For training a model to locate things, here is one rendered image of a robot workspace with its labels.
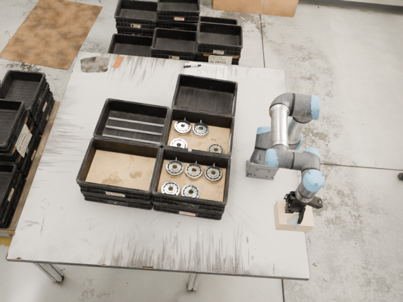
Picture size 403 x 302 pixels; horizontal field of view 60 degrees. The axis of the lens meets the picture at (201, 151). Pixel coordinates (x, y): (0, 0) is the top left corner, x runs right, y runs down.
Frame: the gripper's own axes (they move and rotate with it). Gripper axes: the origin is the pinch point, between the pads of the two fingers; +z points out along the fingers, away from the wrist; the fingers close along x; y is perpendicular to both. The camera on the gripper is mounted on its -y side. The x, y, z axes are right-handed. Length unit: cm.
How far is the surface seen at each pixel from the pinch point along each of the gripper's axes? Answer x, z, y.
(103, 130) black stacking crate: -59, 27, 104
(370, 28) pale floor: -306, 111, -161
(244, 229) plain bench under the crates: -7.0, 39.7, 16.0
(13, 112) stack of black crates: -93, 61, 181
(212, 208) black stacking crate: -12.1, 25.7, 35.7
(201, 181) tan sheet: -28, 27, 42
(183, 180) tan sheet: -28, 27, 52
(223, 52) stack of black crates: -177, 59, 26
